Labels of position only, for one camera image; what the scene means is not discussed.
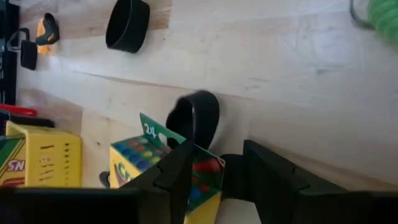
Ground green spiral coil ring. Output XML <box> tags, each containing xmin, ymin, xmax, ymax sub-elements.
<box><xmin>368</xmin><ymin>0</ymin><xmax>398</xmax><ymax>46</ymax></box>

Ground Crayola crayon box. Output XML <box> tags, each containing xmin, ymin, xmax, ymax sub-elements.
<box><xmin>0</xmin><ymin>134</ymin><xmax>26</xmax><ymax>188</ymax></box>
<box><xmin>109</xmin><ymin>112</ymin><xmax>226</xmax><ymax>224</ymax></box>

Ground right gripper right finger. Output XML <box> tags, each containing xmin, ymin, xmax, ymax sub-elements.
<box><xmin>221</xmin><ymin>139</ymin><xmax>310</xmax><ymax>224</ymax></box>

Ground yellow slotted plastic basket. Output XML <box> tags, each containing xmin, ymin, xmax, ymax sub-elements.
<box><xmin>5</xmin><ymin>120</ymin><xmax>83</xmax><ymax>189</ymax></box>

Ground black aluminium table frame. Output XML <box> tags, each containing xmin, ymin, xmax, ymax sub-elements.
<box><xmin>0</xmin><ymin>0</ymin><xmax>20</xmax><ymax>105</ymax></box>

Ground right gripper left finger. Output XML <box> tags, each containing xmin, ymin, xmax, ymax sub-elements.
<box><xmin>119</xmin><ymin>140</ymin><xmax>195</xmax><ymax>224</ymax></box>

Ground red slotted plastic basket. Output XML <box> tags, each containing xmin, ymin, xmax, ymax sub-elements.
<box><xmin>0</xmin><ymin>104</ymin><xmax>38</xmax><ymax>118</ymax></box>

